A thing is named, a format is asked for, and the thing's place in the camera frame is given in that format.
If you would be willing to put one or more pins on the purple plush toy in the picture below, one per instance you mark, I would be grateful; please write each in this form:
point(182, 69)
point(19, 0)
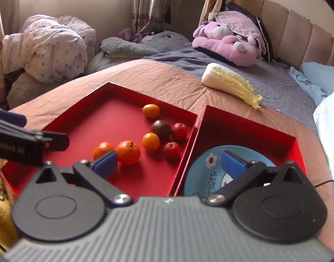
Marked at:
point(126, 34)

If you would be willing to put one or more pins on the white quilt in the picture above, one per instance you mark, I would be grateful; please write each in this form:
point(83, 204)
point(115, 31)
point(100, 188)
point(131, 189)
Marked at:
point(329, 120)

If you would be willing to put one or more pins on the beige patterned curtain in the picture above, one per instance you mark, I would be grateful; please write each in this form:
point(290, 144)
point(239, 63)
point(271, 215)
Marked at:
point(153, 0)
point(3, 5)

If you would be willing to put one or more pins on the orange mandarin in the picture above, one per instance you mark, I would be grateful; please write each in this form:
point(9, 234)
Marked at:
point(128, 152)
point(101, 149)

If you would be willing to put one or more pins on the blue cartoon plate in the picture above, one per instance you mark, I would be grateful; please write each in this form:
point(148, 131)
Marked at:
point(202, 174)

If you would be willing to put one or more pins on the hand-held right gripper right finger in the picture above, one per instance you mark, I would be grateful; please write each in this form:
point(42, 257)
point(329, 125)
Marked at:
point(232, 163)

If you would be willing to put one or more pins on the tan hanging cloth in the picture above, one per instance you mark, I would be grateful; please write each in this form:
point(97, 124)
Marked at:
point(214, 0)

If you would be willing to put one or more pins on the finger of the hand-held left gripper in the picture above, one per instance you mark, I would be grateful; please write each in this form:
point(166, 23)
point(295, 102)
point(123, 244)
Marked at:
point(58, 142)
point(9, 117)

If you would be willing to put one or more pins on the dark brown tomato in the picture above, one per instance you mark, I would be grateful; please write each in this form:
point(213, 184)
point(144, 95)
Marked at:
point(161, 129)

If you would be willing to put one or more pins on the polka dot quilt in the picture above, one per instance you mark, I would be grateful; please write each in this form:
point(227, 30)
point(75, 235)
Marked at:
point(52, 49)

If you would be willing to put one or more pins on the dark furniture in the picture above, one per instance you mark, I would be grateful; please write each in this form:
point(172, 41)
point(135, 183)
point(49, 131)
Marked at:
point(188, 8)

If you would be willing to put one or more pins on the light blue pillow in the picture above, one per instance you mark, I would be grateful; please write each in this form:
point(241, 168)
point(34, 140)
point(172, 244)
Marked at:
point(322, 73)

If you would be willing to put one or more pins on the pink plush toy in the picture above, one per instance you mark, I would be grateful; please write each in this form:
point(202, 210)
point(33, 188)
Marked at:
point(218, 46)

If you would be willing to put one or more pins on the small red apple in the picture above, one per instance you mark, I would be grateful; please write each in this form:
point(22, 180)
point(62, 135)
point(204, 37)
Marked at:
point(172, 151)
point(179, 131)

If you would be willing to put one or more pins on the orange cherry tomato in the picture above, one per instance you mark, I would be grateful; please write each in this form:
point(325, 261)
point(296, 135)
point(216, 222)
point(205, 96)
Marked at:
point(151, 111)
point(150, 142)

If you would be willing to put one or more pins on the pink patterned cushion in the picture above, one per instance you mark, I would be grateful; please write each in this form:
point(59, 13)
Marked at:
point(243, 21)

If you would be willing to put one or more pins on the napa cabbage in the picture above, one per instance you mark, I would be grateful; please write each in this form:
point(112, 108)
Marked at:
point(224, 79)

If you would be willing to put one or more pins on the grey plush toy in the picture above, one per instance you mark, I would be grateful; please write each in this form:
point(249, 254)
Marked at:
point(169, 39)

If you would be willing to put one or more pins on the beige padded headboard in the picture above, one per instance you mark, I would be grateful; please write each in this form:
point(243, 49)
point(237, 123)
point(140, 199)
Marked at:
point(297, 30)

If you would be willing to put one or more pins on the grey blanket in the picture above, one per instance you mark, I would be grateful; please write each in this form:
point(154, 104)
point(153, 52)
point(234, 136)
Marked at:
point(278, 87)

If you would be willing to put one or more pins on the large red tray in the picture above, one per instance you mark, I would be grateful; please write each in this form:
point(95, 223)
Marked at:
point(88, 125)

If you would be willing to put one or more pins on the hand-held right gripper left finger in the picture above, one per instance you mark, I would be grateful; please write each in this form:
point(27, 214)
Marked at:
point(105, 165)

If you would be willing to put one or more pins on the yellow cloth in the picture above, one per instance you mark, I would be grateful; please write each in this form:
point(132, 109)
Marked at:
point(0, 196)

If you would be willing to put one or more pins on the light blue cloth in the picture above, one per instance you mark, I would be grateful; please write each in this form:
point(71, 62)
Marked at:
point(306, 87)

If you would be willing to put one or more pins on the dark clothing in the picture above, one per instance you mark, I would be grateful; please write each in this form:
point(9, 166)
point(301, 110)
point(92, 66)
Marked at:
point(262, 30)

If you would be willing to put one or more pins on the beige fleece blanket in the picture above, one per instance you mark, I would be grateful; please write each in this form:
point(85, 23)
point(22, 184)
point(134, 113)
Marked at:
point(22, 90)

